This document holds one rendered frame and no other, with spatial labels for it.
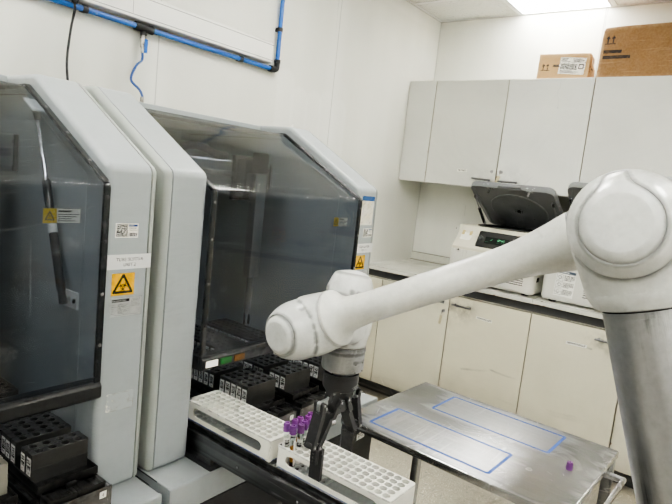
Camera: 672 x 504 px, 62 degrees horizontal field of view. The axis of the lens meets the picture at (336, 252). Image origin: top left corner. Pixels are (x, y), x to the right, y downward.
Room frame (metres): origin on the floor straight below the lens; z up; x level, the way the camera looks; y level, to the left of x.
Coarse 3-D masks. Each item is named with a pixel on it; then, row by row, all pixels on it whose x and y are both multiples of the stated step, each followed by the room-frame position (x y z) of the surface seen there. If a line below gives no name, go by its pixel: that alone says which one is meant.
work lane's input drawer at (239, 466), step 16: (192, 432) 1.30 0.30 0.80; (208, 432) 1.28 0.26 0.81; (192, 448) 1.30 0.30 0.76; (208, 448) 1.26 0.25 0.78; (224, 448) 1.23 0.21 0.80; (240, 448) 1.22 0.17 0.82; (224, 464) 1.23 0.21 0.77; (240, 464) 1.20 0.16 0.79; (256, 464) 1.17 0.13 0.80; (272, 464) 1.16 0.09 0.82; (256, 480) 1.17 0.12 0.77; (272, 480) 1.14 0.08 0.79; (288, 480) 1.12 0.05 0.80; (272, 496) 1.13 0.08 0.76; (288, 496) 1.11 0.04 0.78; (304, 496) 1.08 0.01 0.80; (320, 496) 1.07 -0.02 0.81
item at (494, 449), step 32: (384, 416) 1.48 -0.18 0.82; (416, 416) 1.50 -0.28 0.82; (448, 416) 1.52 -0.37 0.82; (480, 416) 1.55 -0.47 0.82; (512, 416) 1.58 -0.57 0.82; (416, 448) 1.31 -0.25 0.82; (448, 448) 1.32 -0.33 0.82; (480, 448) 1.34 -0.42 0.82; (512, 448) 1.36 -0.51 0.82; (544, 448) 1.38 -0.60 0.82; (576, 448) 1.41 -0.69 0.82; (608, 448) 1.43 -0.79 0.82; (416, 480) 1.76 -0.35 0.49; (480, 480) 1.19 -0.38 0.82; (512, 480) 1.20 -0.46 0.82; (544, 480) 1.22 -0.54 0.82; (576, 480) 1.23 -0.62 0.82; (608, 480) 1.40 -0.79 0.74
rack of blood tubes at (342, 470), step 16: (288, 448) 1.15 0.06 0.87; (304, 448) 1.16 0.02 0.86; (336, 448) 1.18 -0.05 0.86; (288, 464) 1.15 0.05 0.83; (304, 464) 1.11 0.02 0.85; (336, 464) 1.10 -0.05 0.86; (352, 464) 1.11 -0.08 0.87; (368, 464) 1.13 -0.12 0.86; (336, 480) 1.06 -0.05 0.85; (352, 480) 1.05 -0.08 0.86; (368, 480) 1.06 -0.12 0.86; (384, 480) 1.06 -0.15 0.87; (400, 480) 1.06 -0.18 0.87; (336, 496) 1.06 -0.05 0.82; (352, 496) 1.08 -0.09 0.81; (368, 496) 1.01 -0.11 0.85; (384, 496) 1.01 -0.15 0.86; (400, 496) 1.01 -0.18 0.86
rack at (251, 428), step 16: (192, 400) 1.34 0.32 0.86; (208, 400) 1.36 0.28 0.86; (224, 400) 1.36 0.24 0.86; (240, 400) 1.37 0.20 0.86; (192, 416) 1.33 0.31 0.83; (208, 416) 1.35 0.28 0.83; (224, 416) 1.27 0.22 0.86; (240, 416) 1.28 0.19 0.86; (256, 416) 1.30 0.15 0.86; (272, 416) 1.30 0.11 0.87; (224, 432) 1.26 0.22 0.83; (240, 432) 1.31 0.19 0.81; (256, 432) 1.22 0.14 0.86; (272, 432) 1.21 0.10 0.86; (256, 448) 1.24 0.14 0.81; (272, 448) 1.18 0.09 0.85
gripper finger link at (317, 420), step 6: (324, 408) 1.07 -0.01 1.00; (312, 414) 1.08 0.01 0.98; (318, 414) 1.07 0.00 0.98; (324, 414) 1.07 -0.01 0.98; (312, 420) 1.08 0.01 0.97; (318, 420) 1.07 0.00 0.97; (312, 426) 1.07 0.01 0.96; (318, 426) 1.06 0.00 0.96; (312, 432) 1.07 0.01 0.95; (318, 432) 1.06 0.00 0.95; (306, 438) 1.07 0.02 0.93; (312, 438) 1.06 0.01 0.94; (318, 438) 1.07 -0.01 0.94; (312, 444) 1.06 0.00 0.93; (312, 450) 1.06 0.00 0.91
